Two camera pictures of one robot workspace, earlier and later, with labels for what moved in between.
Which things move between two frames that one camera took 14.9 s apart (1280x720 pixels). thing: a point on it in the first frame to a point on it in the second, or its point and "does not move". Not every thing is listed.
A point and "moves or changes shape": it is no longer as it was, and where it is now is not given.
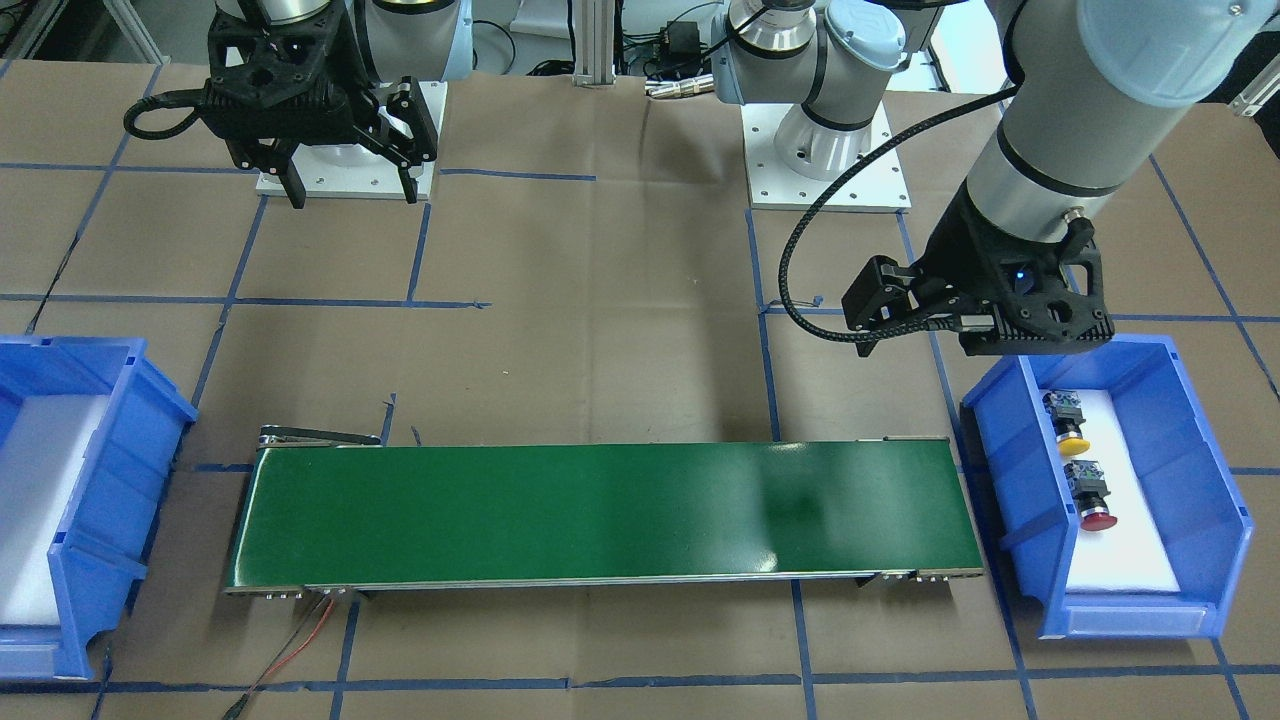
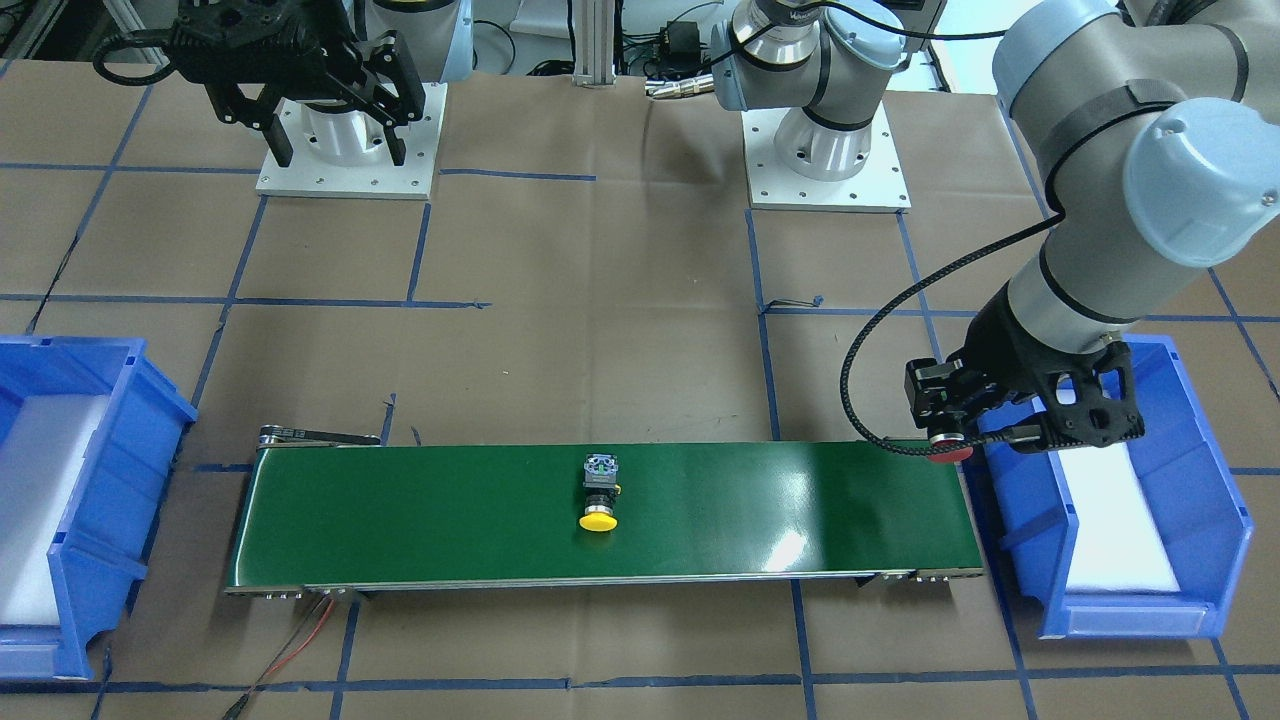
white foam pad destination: (40, 460) does not move
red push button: (1087, 481) to (951, 456)
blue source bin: (1144, 389) does not move
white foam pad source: (1131, 555) does not move
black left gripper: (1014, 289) to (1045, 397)
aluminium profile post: (594, 43) does not move
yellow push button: (1065, 410) moves or changes shape
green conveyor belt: (337, 510) does not move
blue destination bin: (104, 543) does not move
